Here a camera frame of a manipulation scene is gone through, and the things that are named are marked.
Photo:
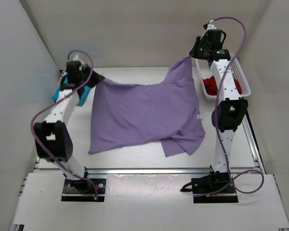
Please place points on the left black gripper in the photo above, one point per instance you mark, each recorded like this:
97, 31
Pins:
96, 78

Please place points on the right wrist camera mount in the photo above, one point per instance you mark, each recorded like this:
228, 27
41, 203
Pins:
209, 25

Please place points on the red t shirt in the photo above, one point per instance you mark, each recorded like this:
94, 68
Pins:
211, 86

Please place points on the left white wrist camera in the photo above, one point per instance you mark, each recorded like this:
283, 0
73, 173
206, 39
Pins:
77, 58

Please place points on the teal t shirt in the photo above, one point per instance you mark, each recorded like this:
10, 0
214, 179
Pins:
83, 96

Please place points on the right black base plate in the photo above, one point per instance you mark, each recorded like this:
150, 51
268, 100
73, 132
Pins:
208, 189

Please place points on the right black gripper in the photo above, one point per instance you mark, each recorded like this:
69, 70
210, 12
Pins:
196, 52

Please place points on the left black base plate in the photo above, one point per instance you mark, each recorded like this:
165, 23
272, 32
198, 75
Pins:
83, 191

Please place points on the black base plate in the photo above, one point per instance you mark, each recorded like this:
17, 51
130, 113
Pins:
208, 189
83, 191

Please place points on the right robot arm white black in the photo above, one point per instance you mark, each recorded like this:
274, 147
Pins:
230, 107

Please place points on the lavender t shirt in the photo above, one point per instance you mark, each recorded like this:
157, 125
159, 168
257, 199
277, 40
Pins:
134, 114

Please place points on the white plastic basket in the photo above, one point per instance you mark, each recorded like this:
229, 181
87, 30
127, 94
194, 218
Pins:
237, 72

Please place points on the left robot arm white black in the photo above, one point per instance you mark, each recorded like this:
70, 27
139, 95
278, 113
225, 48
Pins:
53, 142

